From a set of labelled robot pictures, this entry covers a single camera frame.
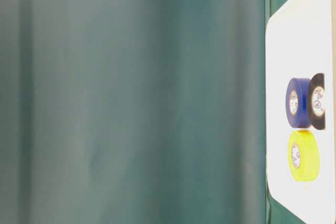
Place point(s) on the blue tape roll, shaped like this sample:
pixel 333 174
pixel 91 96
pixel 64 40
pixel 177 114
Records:
pixel 296 103

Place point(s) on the yellow tape roll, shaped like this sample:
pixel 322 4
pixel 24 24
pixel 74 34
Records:
pixel 303 156

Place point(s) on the black tape roll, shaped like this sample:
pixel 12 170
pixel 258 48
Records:
pixel 315 101

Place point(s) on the green table cloth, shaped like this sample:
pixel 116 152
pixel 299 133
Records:
pixel 135 111

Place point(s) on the white rectangular plastic tray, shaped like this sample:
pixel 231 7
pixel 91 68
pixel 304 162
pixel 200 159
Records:
pixel 299 43

